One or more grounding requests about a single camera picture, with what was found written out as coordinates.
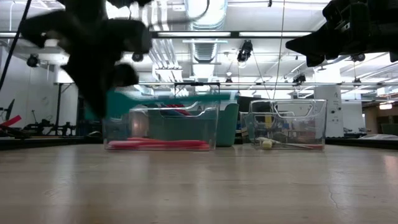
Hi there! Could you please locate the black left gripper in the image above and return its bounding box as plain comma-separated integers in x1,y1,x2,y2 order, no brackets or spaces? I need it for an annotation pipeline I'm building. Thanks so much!
19,9,154,119

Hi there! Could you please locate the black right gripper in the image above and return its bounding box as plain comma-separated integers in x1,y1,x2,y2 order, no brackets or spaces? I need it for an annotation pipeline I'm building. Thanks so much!
285,0,374,68

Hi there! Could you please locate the pink small silicone spatula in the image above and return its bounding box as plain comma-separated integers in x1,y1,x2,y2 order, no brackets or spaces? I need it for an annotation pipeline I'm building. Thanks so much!
106,142,211,152

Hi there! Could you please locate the yellow-handled knife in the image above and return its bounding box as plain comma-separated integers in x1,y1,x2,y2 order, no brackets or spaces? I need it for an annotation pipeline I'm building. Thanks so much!
256,136,312,149

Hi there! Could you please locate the red small silicone spatula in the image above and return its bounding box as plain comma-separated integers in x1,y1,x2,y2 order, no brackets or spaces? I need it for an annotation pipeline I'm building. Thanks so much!
108,139,210,147

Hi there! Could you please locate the wide clear plastic bin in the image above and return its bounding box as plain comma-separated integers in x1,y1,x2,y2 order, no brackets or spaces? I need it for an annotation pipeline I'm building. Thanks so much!
102,100,221,152

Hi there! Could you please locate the white pillar cabinet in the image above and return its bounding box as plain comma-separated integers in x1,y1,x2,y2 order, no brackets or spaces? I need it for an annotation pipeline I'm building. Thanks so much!
313,85,345,138

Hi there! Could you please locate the narrow clear plastic bin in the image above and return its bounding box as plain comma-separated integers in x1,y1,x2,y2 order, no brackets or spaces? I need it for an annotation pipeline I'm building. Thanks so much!
248,98,328,151

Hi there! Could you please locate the black overhead beam with lights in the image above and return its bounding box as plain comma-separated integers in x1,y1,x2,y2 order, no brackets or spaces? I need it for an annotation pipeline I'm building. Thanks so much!
0,30,313,40

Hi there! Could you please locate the green plastic bin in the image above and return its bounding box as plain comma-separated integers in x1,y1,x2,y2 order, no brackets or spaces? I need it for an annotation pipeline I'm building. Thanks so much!
147,101,241,148

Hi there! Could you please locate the thin hanging cable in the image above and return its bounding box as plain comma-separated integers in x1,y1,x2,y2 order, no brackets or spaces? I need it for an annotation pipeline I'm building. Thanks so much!
272,0,286,101

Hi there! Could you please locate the black hanging camera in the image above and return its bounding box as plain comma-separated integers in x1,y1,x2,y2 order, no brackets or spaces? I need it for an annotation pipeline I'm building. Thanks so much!
236,39,254,63

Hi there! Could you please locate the black cable loop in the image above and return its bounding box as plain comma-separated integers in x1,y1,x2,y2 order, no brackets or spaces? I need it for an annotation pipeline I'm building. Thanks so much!
0,0,33,91

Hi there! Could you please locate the red strap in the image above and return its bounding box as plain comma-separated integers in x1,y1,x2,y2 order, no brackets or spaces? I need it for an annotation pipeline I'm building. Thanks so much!
0,114,23,128

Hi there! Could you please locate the silver ventilation duct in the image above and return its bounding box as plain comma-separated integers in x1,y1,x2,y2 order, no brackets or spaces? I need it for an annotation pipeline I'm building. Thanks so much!
185,0,228,63

